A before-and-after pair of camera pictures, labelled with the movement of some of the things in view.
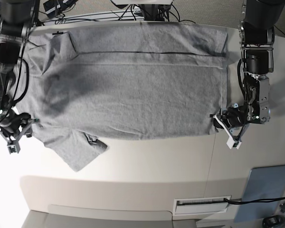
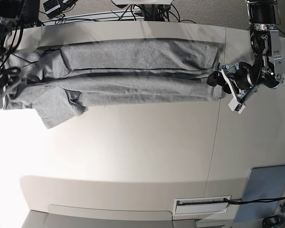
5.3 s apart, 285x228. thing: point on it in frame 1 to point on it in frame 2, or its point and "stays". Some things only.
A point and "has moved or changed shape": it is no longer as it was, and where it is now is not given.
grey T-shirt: [82, 83] has moved or changed shape
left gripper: [11, 127] to [0, 76]
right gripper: [236, 117] to [244, 77]
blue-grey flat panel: [264, 182] stays
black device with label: [52, 8] stays
